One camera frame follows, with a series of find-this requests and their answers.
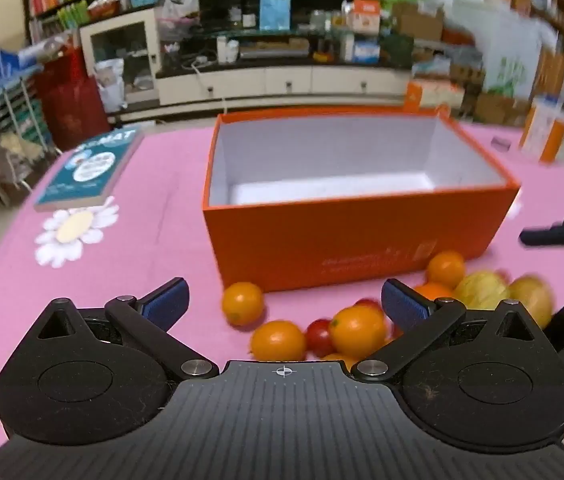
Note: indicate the light blue packet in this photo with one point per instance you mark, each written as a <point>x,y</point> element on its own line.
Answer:
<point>276,9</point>

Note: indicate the blue and white box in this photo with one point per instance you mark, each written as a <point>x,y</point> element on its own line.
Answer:
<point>364,50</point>

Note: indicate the white power strip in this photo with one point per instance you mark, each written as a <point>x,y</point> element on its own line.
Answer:
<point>199,62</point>

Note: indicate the white and black TV stand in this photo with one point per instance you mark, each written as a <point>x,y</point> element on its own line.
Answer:
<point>287,82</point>

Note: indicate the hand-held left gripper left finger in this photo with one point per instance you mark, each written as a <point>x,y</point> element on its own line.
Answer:
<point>167,301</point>

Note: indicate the orange and white carton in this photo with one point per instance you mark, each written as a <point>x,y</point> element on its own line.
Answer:
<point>363,16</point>

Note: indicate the wooden shelf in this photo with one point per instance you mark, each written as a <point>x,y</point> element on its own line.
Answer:
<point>547,10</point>

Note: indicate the dark green bag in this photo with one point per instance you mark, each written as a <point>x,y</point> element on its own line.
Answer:
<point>397,50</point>

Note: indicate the white refrigerator with plant print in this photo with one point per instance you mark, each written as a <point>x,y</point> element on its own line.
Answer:
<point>507,50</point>

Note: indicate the yellow green apple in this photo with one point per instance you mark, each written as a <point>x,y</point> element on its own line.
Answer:
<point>482,290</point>
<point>532,300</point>

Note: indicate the brown cardboard box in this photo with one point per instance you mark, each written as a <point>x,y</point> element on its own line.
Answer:
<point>419,22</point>

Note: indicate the white glass door cabinet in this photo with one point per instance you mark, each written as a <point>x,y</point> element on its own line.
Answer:
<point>119,55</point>

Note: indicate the pink daisy print tablecloth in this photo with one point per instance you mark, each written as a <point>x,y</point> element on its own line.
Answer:
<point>161,240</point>

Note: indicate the orange and white floor box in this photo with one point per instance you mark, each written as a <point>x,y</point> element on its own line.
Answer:
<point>544,130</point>

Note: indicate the white plastic bag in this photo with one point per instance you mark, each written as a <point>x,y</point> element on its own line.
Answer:
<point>110,85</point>

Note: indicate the orange cardboard box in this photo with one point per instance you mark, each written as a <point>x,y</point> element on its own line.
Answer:
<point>337,240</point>

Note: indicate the red gift bags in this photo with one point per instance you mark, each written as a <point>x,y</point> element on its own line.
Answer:
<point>71,105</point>

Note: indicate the teal paperback book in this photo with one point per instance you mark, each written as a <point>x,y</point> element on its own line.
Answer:
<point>89,167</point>

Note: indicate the white bottle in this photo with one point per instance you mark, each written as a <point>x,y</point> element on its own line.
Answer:
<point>222,50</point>

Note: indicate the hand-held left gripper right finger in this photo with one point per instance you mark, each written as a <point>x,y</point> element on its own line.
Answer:
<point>404,305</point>

